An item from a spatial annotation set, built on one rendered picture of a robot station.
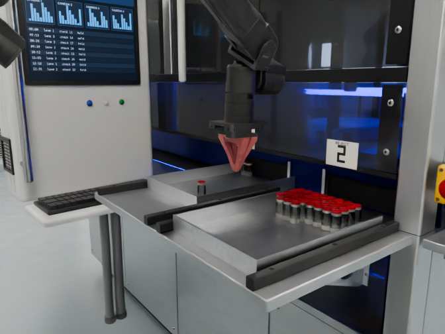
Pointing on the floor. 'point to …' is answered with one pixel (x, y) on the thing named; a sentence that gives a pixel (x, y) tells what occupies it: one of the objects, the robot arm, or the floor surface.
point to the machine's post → (418, 169)
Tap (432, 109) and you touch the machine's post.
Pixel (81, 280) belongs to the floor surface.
